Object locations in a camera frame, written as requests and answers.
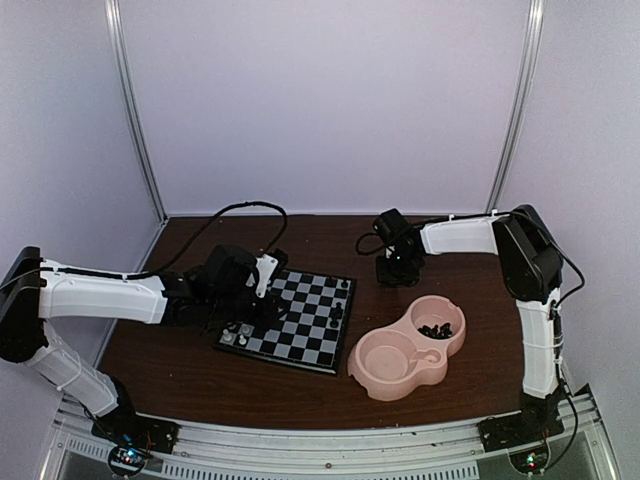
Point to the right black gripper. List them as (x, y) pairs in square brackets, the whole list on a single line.
[(388, 279)]

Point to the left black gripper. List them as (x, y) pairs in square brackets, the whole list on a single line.
[(268, 313)]

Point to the black king chess piece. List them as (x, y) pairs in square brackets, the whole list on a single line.
[(334, 318)]

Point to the black and white chessboard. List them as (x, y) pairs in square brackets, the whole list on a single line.
[(302, 337)]

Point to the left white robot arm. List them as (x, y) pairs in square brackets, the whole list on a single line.
[(36, 290)]

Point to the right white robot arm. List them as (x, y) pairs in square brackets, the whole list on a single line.
[(531, 265)]

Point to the pile of black chess pieces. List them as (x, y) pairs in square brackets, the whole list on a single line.
[(437, 332)]

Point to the pink double pet bowl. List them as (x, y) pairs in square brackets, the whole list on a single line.
[(391, 362)]

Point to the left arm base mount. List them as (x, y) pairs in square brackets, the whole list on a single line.
[(141, 433)]

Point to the front aluminium rail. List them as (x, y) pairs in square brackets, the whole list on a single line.
[(453, 450)]

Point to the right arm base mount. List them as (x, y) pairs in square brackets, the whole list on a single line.
[(498, 433)]

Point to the right aluminium frame post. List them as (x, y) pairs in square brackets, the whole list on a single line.
[(529, 58)]

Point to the aluminium frame post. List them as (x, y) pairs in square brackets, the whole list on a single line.
[(133, 118), (529, 58)]

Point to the left aluminium frame post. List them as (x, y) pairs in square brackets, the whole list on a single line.
[(133, 118)]

